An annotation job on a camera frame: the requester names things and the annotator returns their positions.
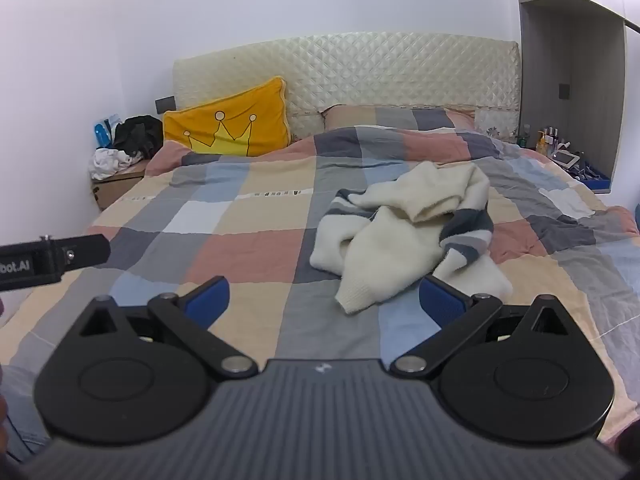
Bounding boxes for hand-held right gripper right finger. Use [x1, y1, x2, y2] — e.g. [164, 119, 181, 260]
[389, 275, 572, 380]

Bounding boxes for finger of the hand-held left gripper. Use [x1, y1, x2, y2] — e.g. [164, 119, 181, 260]
[62, 234, 112, 273]

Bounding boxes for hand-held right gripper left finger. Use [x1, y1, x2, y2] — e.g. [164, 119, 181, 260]
[75, 276, 259, 380]

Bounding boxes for cream sweater with blue stripes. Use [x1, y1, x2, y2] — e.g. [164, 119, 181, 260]
[309, 161, 515, 316]

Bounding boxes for white clothes pile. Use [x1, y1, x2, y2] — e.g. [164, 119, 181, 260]
[90, 147, 146, 181]

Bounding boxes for black clothes pile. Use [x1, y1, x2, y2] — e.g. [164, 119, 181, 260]
[114, 115, 165, 160]

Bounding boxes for checked patchwork quilt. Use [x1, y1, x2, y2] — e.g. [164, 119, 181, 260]
[0, 126, 640, 456]

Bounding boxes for blue package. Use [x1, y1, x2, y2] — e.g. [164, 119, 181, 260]
[93, 114, 123, 148]

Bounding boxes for person's blue jeans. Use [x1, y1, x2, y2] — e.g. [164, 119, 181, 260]
[0, 364, 48, 463]

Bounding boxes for floral pillow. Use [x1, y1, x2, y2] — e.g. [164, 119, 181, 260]
[472, 108, 521, 143]

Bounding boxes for checked pillow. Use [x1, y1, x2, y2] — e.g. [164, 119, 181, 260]
[320, 104, 476, 133]

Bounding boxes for white tablet device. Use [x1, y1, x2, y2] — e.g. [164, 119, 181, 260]
[551, 150, 582, 170]

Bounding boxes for blue tray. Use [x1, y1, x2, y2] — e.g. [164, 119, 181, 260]
[575, 157, 612, 193]

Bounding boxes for yellow crown print pillow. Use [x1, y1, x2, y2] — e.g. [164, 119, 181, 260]
[162, 76, 292, 158]

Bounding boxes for grey built-in cabinet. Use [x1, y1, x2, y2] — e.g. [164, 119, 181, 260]
[512, 0, 640, 196]

